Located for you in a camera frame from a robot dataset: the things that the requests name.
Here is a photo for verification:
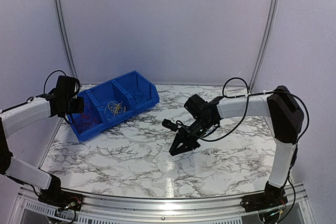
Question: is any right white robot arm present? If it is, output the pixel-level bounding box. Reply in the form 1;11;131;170
162;86;308;207

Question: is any yellow wire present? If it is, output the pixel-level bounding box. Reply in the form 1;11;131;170
112;100;129;116
103;100;127;117

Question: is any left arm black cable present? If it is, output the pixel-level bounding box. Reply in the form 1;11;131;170
0;70;77;126

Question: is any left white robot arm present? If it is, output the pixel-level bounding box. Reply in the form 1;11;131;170
1;75;84;206

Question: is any aluminium front rail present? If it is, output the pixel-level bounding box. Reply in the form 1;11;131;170
9;183;315;223

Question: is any right aluminium corner post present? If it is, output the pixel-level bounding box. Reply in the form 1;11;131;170
249;0;279;90

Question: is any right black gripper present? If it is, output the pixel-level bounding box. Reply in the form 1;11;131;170
170;116;216;156

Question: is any blue three-compartment plastic bin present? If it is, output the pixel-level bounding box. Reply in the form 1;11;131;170
68;71;160;142

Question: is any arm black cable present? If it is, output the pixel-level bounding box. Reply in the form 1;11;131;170
175;77;310;209
0;70;77;126

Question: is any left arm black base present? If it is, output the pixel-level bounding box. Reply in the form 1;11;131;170
38;175;83;211

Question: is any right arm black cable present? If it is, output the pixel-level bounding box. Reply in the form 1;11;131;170
175;77;310;209

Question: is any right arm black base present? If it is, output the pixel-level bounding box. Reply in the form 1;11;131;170
240;182;288;212

